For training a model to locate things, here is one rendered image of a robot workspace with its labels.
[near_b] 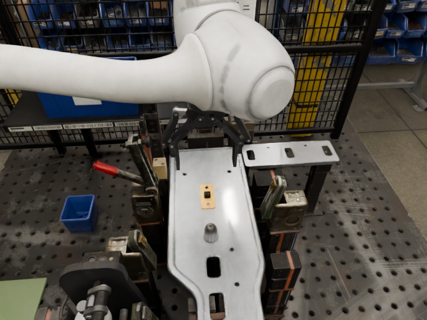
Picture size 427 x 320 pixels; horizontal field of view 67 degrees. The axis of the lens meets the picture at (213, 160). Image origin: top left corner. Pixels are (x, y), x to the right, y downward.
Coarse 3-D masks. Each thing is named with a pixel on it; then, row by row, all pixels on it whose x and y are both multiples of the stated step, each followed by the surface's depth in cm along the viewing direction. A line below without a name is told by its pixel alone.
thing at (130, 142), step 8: (128, 136) 72; (136, 136) 72; (128, 144) 70; (136, 144) 70; (144, 144) 72; (136, 152) 71; (144, 152) 75; (136, 160) 73; (144, 160) 74; (144, 168) 75; (144, 176) 77; (152, 176) 81; (152, 184) 79
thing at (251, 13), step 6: (240, 0) 104; (246, 0) 104; (252, 0) 104; (258, 0) 105; (240, 6) 106; (246, 6) 106; (252, 6) 106; (258, 6) 106; (246, 12) 107; (252, 12) 107; (258, 12) 107; (252, 18) 109
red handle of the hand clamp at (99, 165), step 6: (96, 162) 76; (96, 168) 75; (102, 168) 75; (108, 168) 76; (114, 168) 76; (108, 174) 76; (114, 174) 76; (120, 174) 77; (126, 174) 78; (132, 174) 79; (132, 180) 79; (138, 180) 79
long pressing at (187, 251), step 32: (192, 160) 97; (224, 160) 97; (192, 192) 88; (224, 192) 88; (192, 224) 80; (224, 224) 80; (256, 224) 81; (192, 256) 74; (224, 256) 74; (256, 256) 74; (192, 288) 68; (224, 288) 68; (256, 288) 69
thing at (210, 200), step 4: (204, 184) 89; (208, 184) 89; (212, 184) 89; (200, 188) 88; (204, 188) 88; (208, 188) 88; (212, 188) 88; (200, 192) 87; (204, 192) 86; (208, 192) 86; (212, 192) 87; (200, 196) 86; (204, 196) 86; (208, 196) 85; (212, 196) 86; (204, 200) 85; (208, 200) 85; (212, 200) 85; (204, 204) 84; (212, 204) 84; (204, 208) 83; (208, 208) 84; (212, 208) 84
